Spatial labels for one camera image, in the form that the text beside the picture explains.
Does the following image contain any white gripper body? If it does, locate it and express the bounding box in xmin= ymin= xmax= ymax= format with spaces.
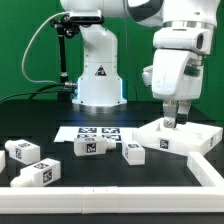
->
xmin=152 ymin=49 xmax=202 ymax=100

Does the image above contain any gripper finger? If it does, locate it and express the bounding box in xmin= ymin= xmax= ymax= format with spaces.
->
xmin=177 ymin=100 xmax=191 ymax=124
xmin=163 ymin=100 xmax=178 ymax=128

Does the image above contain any white square tabletop part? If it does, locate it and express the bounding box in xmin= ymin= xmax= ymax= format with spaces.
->
xmin=132 ymin=118 xmax=223 ymax=155

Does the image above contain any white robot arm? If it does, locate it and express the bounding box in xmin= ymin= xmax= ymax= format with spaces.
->
xmin=60 ymin=0 xmax=220 ymax=128

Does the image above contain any white paper with tags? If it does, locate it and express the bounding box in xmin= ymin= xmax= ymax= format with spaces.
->
xmin=54 ymin=126 xmax=135 ymax=143

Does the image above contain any white L-shaped fence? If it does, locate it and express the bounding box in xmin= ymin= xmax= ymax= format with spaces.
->
xmin=0 ymin=152 xmax=224 ymax=214

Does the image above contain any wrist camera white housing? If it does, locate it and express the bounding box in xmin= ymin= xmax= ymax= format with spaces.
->
xmin=153 ymin=27 xmax=212 ymax=55

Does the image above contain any black cable on table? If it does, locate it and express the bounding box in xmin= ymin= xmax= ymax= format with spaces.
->
xmin=0 ymin=80 xmax=78 ymax=104

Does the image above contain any grey camera on stand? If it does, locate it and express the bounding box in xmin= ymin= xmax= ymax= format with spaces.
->
xmin=69 ymin=10 xmax=102 ymax=23

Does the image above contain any black camera stand pole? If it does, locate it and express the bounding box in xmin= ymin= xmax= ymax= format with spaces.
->
xmin=50 ymin=17 xmax=80 ymax=102

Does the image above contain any grey cable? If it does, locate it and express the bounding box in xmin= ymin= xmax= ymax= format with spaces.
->
xmin=21 ymin=11 xmax=71 ymax=85

